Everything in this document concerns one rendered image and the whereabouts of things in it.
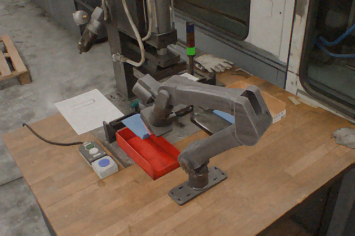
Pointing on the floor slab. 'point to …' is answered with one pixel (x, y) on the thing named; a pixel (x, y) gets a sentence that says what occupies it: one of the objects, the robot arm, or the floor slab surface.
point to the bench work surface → (255, 188)
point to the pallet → (21, 70)
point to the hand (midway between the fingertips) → (151, 132)
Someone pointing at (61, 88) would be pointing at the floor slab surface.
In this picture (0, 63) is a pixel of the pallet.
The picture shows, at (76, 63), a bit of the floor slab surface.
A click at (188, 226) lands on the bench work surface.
